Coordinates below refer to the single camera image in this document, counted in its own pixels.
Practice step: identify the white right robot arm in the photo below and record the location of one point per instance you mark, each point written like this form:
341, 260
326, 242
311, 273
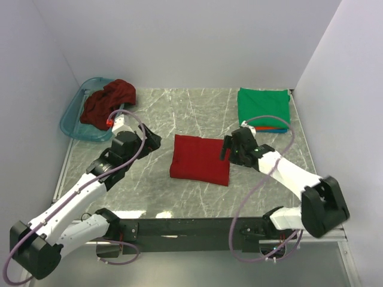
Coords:
322, 204

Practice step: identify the orange folded t shirt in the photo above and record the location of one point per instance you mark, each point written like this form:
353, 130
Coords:
267, 128

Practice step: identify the bright red t shirt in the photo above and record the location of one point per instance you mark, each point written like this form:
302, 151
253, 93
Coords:
198, 159

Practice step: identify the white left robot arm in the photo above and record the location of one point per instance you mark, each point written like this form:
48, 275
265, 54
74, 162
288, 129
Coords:
39, 245

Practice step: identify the dark red t shirt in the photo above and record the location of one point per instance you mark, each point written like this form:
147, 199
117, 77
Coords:
101, 103

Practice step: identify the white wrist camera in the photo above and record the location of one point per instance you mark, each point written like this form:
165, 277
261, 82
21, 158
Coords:
118, 122
244, 124

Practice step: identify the blue transparent plastic bin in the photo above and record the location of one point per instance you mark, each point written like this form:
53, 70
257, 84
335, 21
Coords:
70, 123

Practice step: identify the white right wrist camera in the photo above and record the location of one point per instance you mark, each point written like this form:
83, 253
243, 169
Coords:
244, 124

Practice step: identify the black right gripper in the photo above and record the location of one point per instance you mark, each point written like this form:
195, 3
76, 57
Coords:
228, 143

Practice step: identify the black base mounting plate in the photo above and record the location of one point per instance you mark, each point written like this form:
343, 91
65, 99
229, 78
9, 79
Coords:
199, 234

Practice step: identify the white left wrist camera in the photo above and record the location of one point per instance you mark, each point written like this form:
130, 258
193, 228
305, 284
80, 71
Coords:
118, 122

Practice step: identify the green folded t shirt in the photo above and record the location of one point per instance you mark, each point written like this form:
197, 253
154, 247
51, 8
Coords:
255, 103

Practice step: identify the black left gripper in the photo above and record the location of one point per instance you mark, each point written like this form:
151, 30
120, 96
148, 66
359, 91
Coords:
152, 142

